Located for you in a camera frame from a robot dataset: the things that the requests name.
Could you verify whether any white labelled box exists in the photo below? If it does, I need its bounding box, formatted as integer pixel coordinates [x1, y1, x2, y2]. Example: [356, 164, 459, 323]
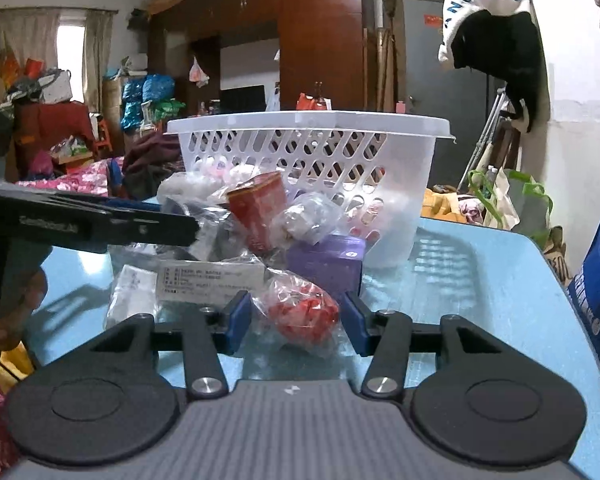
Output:
[156, 260, 265, 307]

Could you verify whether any red item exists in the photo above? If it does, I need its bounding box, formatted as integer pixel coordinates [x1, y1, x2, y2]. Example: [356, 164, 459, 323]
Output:
[253, 270, 340, 353]

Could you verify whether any person's left hand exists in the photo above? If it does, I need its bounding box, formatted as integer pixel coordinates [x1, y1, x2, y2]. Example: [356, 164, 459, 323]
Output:
[0, 268, 48, 351]

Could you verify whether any pink floral blanket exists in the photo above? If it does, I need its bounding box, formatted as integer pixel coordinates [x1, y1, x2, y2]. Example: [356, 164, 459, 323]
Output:
[17, 157, 123, 196]

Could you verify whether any beige window curtain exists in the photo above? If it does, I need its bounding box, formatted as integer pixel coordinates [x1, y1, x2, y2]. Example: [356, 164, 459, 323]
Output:
[0, 6, 117, 112]

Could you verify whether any blue plastic bags pile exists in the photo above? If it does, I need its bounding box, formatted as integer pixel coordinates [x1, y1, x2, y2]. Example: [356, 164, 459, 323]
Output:
[120, 74, 184, 131]

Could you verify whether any purple box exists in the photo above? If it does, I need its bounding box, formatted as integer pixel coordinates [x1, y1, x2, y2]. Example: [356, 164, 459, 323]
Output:
[285, 235, 366, 300]

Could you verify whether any green potted plant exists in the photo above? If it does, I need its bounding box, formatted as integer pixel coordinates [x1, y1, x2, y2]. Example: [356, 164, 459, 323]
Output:
[468, 169, 554, 248]

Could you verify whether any red paper cup in bag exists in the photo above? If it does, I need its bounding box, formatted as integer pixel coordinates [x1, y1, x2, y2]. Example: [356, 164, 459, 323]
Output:
[227, 171, 287, 255]

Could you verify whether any white item in clear bag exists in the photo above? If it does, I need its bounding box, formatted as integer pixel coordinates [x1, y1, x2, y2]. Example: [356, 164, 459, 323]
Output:
[271, 192, 342, 247]

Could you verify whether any white plastic laundry basket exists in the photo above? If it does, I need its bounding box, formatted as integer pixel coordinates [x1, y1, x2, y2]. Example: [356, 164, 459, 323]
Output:
[166, 110, 452, 269]

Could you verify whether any black television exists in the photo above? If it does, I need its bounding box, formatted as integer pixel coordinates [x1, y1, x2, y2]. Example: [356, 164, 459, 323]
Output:
[220, 84, 266, 114]

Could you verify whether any orange white hanging bag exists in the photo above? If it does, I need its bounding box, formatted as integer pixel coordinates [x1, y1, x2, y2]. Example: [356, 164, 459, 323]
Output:
[296, 92, 332, 110]

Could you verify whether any grey door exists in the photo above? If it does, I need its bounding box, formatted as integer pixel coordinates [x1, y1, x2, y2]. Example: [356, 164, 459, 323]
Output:
[399, 0, 493, 186]

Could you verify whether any black hanging garment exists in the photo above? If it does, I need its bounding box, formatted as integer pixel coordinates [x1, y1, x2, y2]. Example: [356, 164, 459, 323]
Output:
[451, 10, 542, 131]

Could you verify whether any dark red wooden wardrobe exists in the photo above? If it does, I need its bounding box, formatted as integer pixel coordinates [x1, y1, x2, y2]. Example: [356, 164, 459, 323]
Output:
[147, 0, 377, 112]

